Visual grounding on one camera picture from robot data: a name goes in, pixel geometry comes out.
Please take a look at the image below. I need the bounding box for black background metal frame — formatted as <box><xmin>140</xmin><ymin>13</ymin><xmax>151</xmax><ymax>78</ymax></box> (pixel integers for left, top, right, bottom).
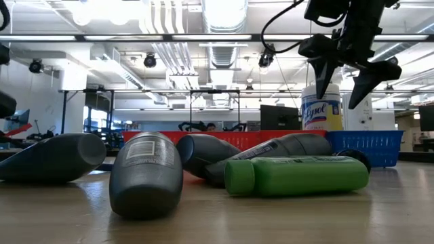
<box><xmin>60</xmin><ymin>88</ymin><xmax>242</xmax><ymax>134</ymax></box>

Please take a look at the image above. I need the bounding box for white cabinet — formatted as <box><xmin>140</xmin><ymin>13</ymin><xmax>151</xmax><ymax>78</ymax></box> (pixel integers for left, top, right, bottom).
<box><xmin>341</xmin><ymin>91</ymin><xmax>374</xmax><ymax>131</ymax></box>

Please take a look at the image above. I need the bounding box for silver ventilation duct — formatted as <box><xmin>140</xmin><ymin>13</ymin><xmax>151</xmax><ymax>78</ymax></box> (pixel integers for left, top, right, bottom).
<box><xmin>201</xmin><ymin>0</ymin><xmax>249</xmax><ymax>68</ymax></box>

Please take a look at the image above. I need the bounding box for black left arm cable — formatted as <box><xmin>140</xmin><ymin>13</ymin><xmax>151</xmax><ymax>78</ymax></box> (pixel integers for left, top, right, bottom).
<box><xmin>0</xmin><ymin>0</ymin><xmax>11</xmax><ymax>32</ymax></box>

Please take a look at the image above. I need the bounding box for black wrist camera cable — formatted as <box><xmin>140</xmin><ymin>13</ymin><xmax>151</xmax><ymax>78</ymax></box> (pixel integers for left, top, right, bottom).
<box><xmin>260</xmin><ymin>0</ymin><xmax>347</xmax><ymax>55</ymax></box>

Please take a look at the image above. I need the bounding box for green toiletry bottle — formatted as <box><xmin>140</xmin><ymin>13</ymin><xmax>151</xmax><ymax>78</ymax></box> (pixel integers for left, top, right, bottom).
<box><xmin>224</xmin><ymin>155</ymin><xmax>370</xmax><ymax>198</ymax></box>

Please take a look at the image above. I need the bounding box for blue plastic basket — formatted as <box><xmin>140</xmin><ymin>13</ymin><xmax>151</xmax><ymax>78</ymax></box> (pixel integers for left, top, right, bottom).
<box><xmin>325</xmin><ymin>129</ymin><xmax>405</xmax><ymax>168</ymax></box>

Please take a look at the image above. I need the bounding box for dark grey toiletry bottle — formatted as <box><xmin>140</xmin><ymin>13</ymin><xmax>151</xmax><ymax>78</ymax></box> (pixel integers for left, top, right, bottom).
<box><xmin>0</xmin><ymin>132</ymin><xmax>107</xmax><ymax>186</ymax></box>
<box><xmin>175</xmin><ymin>134</ymin><xmax>242</xmax><ymax>180</ymax></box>
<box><xmin>335</xmin><ymin>148</ymin><xmax>372</xmax><ymax>174</ymax></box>
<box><xmin>108</xmin><ymin>131</ymin><xmax>184</xmax><ymax>220</ymax></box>
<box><xmin>203</xmin><ymin>132</ymin><xmax>333</xmax><ymax>188</ymax></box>

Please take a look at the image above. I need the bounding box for red plastic basket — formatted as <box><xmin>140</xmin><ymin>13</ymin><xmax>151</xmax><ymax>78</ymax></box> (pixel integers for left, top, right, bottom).
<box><xmin>121</xmin><ymin>129</ymin><xmax>328</xmax><ymax>152</ymax></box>

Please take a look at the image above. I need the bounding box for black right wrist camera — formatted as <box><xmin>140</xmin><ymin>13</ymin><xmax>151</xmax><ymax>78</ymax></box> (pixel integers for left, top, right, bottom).
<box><xmin>303</xmin><ymin>0</ymin><xmax>351</xmax><ymax>22</ymax></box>

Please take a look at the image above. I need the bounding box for black overhead frame bar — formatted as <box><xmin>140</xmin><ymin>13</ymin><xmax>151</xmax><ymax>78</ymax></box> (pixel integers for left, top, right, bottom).
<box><xmin>0</xmin><ymin>33</ymin><xmax>434</xmax><ymax>43</ymax></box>

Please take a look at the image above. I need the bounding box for Lysol wipes canister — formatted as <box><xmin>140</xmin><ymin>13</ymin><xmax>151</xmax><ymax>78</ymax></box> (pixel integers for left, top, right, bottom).
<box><xmin>300</xmin><ymin>83</ymin><xmax>344</xmax><ymax>132</ymax></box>

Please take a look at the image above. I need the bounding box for grey-screen computer monitor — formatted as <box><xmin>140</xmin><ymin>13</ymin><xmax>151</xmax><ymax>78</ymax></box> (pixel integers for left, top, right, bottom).
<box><xmin>13</xmin><ymin>108</ymin><xmax>31</xmax><ymax>134</ymax></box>

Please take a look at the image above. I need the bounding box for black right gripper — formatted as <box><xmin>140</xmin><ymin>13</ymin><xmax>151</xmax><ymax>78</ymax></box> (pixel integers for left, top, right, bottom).
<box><xmin>298</xmin><ymin>0</ymin><xmax>403</xmax><ymax>110</ymax></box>

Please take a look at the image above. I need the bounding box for red flat object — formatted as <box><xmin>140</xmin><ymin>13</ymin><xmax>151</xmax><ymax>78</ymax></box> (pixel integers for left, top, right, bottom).
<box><xmin>5</xmin><ymin>123</ymin><xmax>33</xmax><ymax>137</ymax></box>

